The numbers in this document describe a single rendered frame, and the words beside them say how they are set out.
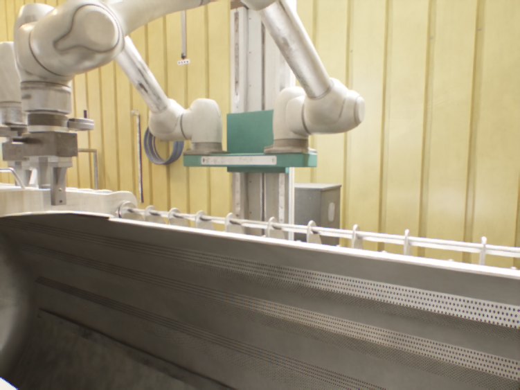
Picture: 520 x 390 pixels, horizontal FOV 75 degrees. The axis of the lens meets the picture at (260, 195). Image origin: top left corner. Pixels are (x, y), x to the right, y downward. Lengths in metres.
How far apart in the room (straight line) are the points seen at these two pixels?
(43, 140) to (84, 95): 3.69
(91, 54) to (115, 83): 3.44
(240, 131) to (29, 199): 1.13
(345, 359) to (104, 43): 0.94
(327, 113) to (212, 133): 0.62
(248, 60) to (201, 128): 0.45
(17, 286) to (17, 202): 1.56
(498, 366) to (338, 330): 0.33
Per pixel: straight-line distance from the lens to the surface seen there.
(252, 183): 1.79
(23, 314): 2.39
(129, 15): 0.79
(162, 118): 1.75
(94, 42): 0.66
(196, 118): 1.70
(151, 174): 3.63
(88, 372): 1.91
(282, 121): 1.44
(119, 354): 1.75
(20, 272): 2.32
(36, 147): 0.85
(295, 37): 1.16
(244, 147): 1.72
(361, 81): 2.51
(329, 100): 1.29
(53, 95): 0.82
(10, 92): 1.07
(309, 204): 1.78
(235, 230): 0.74
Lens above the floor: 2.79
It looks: 5 degrees down
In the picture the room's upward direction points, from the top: straight up
